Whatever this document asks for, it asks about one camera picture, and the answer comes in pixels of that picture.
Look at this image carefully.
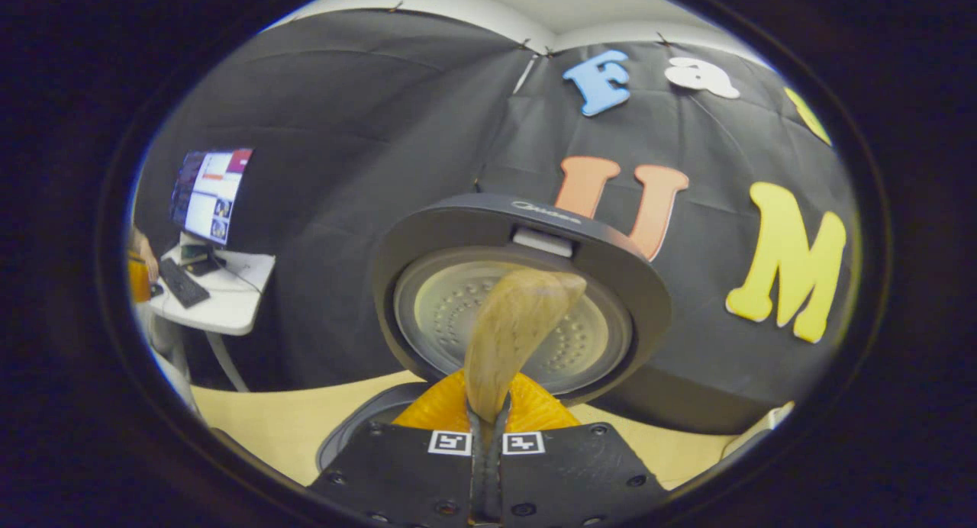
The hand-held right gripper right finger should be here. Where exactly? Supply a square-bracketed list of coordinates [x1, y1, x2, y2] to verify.
[491, 374, 669, 528]

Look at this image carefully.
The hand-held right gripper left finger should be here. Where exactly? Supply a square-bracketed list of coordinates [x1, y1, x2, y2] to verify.
[309, 372, 487, 528]

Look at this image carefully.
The wooden spoon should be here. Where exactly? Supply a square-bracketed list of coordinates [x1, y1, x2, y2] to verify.
[464, 269, 587, 437]

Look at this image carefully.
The dark grey rice cooker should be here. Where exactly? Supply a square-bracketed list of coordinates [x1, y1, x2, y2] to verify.
[317, 194, 672, 472]

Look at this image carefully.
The white side desk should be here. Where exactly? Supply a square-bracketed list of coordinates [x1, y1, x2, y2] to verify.
[149, 242, 276, 393]

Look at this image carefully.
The black keyboard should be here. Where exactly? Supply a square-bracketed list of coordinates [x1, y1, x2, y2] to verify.
[159, 257, 211, 309]

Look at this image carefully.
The computer monitor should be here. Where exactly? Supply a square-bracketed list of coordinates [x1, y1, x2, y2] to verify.
[169, 148, 254, 246]

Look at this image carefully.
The black backdrop cloth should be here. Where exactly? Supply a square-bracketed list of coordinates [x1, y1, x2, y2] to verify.
[134, 9, 863, 437]

